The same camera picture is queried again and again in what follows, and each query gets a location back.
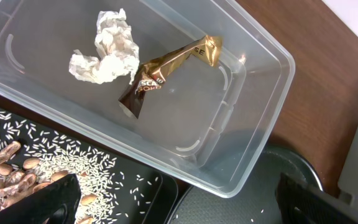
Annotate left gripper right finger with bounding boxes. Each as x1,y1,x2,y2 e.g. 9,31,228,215
275,173,358,224

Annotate clear plastic waste bin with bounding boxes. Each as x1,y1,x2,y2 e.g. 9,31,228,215
0,0,295,198

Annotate black rectangular tray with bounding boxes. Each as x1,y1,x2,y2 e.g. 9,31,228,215
0,99,179,224

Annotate round black serving tray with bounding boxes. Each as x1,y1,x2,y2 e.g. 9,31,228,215
168,146,323,224

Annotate white tissue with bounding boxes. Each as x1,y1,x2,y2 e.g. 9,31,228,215
68,8,140,85

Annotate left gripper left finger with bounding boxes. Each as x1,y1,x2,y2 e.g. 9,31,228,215
0,174,81,224

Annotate gold snack wrapper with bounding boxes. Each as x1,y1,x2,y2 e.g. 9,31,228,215
119,35,223,119

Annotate food scraps and rice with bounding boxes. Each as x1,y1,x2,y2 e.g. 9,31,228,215
0,110,161,224

